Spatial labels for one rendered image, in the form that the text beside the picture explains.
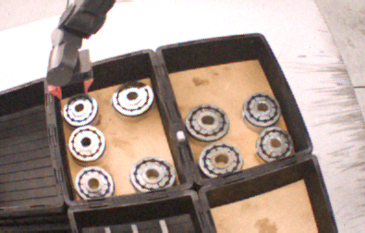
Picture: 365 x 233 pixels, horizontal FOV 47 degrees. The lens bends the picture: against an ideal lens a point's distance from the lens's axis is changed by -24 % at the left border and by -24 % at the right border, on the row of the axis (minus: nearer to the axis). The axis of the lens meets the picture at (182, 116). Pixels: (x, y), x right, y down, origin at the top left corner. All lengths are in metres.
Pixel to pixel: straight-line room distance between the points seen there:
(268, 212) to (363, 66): 1.76
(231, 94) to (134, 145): 0.28
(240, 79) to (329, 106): 0.35
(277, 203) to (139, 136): 0.39
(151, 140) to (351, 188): 0.63
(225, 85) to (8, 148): 0.65
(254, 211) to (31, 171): 0.58
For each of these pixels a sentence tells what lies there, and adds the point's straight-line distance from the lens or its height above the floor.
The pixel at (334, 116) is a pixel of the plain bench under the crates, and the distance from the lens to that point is 1.54.
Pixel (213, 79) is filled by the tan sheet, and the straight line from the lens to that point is 1.37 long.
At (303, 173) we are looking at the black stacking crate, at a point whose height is 0.86.
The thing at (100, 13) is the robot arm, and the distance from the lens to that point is 0.87.
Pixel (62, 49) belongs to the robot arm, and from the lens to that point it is 0.87.
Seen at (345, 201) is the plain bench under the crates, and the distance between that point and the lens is 1.39.
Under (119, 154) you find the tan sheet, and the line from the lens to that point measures 1.25.
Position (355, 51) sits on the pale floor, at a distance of 2.86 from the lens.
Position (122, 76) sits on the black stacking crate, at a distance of 1.35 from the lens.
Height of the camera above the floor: 1.89
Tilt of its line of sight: 55 degrees down
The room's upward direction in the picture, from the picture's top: straight up
